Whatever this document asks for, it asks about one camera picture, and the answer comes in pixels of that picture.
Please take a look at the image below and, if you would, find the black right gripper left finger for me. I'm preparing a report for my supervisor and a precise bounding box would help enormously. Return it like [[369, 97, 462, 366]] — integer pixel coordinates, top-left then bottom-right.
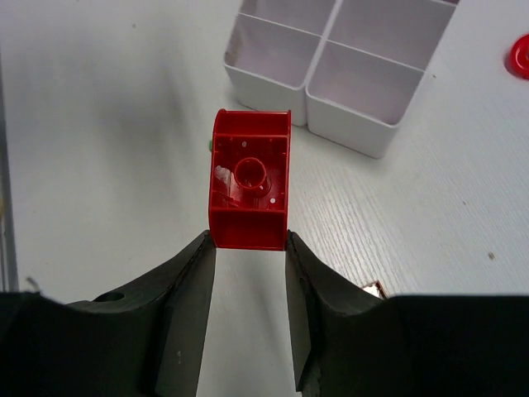
[[1, 232, 216, 396]]

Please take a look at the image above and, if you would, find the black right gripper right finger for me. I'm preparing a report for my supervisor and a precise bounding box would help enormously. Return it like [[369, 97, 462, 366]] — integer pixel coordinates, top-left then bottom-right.
[[285, 232, 528, 396]]

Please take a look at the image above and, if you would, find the brown lego tile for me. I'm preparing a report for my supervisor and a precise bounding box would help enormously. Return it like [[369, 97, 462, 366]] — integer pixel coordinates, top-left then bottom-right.
[[361, 280, 388, 299]]

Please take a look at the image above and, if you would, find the red round lego piece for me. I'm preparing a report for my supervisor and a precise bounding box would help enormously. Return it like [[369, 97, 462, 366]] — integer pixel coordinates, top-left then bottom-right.
[[504, 34, 529, 80]]

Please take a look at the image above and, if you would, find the white four-compartment container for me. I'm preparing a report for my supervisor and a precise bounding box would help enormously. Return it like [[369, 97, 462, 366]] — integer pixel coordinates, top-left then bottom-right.
[[224, 0, 457, 158]]

